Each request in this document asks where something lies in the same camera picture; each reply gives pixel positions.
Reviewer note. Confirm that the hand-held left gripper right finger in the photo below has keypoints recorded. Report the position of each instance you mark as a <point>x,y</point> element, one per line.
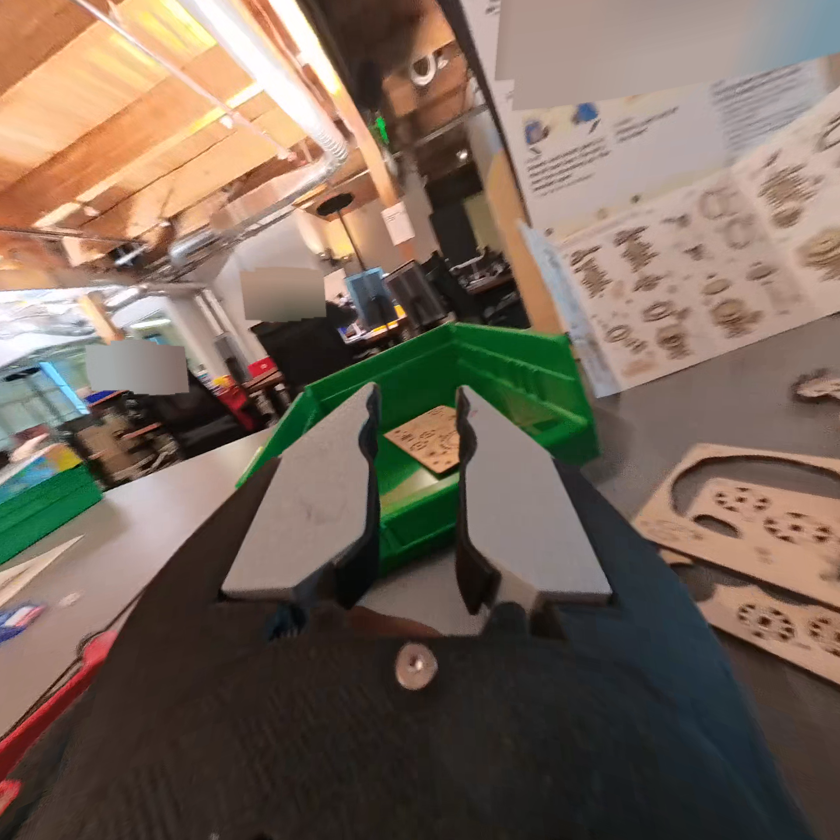
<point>525,512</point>

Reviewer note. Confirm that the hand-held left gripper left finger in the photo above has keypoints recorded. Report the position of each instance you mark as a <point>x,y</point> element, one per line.
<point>308,505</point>

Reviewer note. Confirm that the laser-cut wooden parts sheet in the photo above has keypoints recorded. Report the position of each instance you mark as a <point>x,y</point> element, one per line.
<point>426,439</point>

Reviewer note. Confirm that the green plastic bin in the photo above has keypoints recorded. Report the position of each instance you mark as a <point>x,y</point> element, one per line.
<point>525,367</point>
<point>46,512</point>

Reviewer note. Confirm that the small wooden model piece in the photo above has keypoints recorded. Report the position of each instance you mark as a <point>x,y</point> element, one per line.
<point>820,388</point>

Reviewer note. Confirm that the wooden sheet with large cutout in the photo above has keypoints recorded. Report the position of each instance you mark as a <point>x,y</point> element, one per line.
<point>663,525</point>

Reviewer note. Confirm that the grey desk panel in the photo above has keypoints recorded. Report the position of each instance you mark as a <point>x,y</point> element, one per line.
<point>410,292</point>

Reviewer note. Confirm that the pale wooden board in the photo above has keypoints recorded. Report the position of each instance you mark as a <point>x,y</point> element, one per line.
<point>518,249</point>

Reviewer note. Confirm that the white paper sheet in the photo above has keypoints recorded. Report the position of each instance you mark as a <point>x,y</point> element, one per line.
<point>26,571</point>

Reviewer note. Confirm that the white paper sign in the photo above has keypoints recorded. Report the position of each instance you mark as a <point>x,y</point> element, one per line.
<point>397,223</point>

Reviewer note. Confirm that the folded assembly diagram sheet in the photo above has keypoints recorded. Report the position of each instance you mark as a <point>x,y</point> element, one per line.
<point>722,289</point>

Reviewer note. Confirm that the wooden sheet with gear cutouts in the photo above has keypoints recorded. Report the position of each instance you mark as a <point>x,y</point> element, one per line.
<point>794,649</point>

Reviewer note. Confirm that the black floor lamp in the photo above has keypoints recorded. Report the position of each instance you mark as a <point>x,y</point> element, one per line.
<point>334,203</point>

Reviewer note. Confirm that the blue and red card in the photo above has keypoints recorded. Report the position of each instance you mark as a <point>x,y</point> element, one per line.
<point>19,620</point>

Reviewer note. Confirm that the green exit sign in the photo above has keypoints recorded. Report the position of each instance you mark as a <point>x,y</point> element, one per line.
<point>381,130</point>

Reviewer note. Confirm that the white instruction sheet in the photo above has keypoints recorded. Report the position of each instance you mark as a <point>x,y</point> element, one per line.
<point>656,144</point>

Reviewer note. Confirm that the silver ventilation duct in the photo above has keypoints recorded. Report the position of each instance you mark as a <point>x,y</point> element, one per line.
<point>328,144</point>

